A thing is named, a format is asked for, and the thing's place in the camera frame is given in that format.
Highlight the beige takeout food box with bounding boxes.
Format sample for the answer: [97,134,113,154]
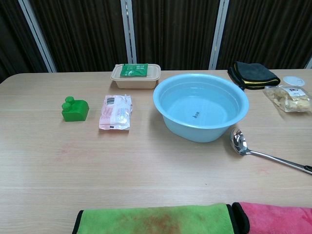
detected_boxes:
[110,63,161,90]

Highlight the pink white snack packet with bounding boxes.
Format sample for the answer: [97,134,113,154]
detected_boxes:
[98,94,133,132]

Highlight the metal ladle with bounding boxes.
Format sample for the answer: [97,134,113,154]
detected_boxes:
[230,127,312,175]

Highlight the green sachet packet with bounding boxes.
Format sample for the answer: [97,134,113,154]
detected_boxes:
[119,63,149,78]

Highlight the white round lid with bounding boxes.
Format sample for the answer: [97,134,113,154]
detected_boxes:
[282,76,306,87]

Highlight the light blue plastic basin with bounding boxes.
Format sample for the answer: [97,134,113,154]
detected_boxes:
[153,74,250,143]

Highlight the green toy block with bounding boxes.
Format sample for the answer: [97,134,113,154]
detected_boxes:
[61,96,90,122]

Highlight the green microfiber towel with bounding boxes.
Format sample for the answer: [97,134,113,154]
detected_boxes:
[72,203,236,234]

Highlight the clear bag of snacks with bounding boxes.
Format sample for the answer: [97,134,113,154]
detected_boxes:
[264,85,312,113]

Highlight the black yellow-trimmed folded cloth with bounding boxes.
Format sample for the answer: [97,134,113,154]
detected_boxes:
[227,61,281,90]

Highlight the pink microfiber towel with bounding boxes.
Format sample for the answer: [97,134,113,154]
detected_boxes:
[231,201,312,234]

